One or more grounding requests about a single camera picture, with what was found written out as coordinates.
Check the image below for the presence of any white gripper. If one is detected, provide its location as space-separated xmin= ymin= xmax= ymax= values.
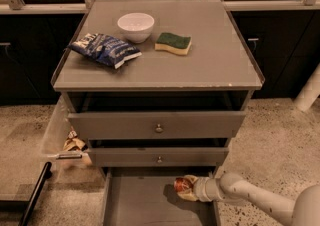
xmin=177 ymin=175 xmax=217 ymax=202

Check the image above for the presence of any red soda can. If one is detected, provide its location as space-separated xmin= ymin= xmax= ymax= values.
xmin=174 ymin=177 xmax=193 ymax=193

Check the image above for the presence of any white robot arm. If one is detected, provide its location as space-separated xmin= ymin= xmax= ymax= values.
xmin=174 ymin=70 xmax=320 ymax=226

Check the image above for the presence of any grey middle drawer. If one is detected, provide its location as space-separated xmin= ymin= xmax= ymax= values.
xmin=88 ymin=147 xmax=229 ymax=167

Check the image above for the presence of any grey drawer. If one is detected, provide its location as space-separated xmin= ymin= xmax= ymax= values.
xmin=68 ymin=111 xmax=245 ymax=140
xmin=88 ymin=147 xmax=229 ymax=167
xmin=102 ymin=167 xmax=219 ymax=226

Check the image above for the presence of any grey bottom drawer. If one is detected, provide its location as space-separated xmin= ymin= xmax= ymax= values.
xmin=102 ymin=167 xmax=219 ymax=226

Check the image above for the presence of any grey top drawer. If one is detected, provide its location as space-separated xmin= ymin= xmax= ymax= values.
xmin=68 ymin=111 xmax=245 ymax=140

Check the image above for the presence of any grey drawer cabinet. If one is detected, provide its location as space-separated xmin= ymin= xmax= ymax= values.
xmin=50 ymin=0 xmax=266 ymax=226

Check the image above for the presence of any blue chip bag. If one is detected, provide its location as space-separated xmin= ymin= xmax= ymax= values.
xmin=68 ymin=33 xmax=142 ymax=69

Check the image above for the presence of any clear plastic bin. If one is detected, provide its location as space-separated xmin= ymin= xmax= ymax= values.
xmin=41 ymin=97 xmax=92 ymax=169

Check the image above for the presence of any green yellow sponge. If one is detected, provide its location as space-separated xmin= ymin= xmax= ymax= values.
xmin=154 ymin=32 xmax=191 ymax=55

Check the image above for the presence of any white bowl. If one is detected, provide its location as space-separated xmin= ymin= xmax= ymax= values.
xmin=117 ymin=13 xmax=155 ymax=44

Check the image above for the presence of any black bar handle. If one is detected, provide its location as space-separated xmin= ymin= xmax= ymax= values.
xmin=18 ymin=162 xmax=52 ymax=226

